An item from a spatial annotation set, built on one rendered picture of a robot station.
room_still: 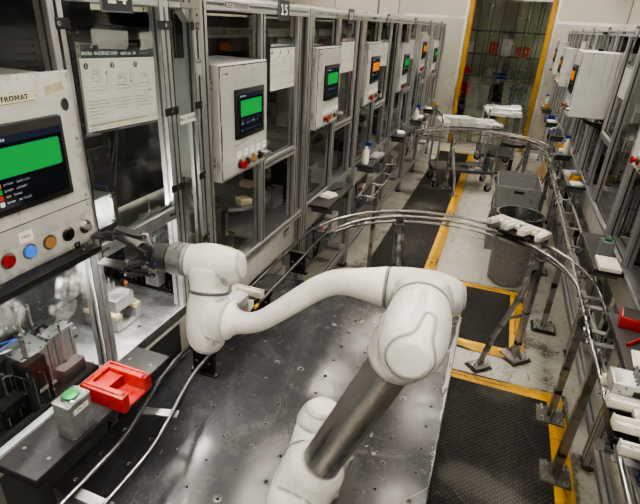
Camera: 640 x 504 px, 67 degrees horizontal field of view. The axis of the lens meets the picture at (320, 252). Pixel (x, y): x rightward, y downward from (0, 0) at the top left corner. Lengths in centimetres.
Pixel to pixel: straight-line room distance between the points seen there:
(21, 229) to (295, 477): 90
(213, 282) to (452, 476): 176
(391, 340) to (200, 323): 55
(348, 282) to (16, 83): 88
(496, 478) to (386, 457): 107
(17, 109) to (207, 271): 56
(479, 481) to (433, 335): 179
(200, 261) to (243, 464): 73
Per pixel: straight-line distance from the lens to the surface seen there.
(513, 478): 276
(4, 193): 130
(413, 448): 180
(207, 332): 129
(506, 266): 434
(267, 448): 175
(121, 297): 191
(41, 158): 135
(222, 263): 125
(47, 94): 139
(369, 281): 114
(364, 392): 110
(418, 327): 94
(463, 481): 266
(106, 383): 165
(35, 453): 156
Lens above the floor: 198
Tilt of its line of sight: 26 degrees down
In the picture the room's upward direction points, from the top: 3 degrees clockwise
